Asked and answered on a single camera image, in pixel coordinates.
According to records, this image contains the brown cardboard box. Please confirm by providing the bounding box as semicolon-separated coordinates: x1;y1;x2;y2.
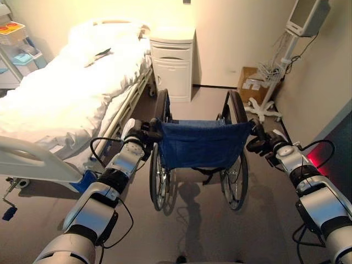
236;66;278;104

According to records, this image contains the blue seat wheelchair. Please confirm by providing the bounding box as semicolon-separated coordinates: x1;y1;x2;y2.
149;89;255;212

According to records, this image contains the patient monitor on stand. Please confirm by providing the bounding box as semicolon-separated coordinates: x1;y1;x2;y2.
244;0;331;122

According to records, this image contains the yellow red labelled box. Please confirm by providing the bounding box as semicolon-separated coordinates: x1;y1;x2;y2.
0;22;26;46

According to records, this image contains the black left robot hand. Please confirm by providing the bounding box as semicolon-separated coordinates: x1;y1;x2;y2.
122;118;162;144

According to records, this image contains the dark object on bed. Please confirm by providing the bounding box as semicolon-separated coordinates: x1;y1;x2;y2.
84;47;112;68

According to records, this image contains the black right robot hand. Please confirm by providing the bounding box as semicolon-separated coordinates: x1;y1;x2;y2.
246;118;285;158

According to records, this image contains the white bedside cabinet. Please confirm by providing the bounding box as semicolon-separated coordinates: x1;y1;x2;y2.
150;26;196;103

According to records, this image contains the blue bed crank handle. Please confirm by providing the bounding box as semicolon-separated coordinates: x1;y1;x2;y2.
2;178;19;221

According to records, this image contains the white bed sheet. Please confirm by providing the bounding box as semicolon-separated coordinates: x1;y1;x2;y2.
0;21;151;163

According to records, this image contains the white wire basket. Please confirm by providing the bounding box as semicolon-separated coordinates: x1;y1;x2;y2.
258;62;285;82

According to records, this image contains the white hospital bed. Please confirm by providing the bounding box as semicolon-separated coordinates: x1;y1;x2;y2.
0;18;155;190

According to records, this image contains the light blue tray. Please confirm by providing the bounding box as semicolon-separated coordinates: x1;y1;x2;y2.
13;52;35;65

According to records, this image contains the medical trolley cart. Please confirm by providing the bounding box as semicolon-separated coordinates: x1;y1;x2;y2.
0;21;45;90

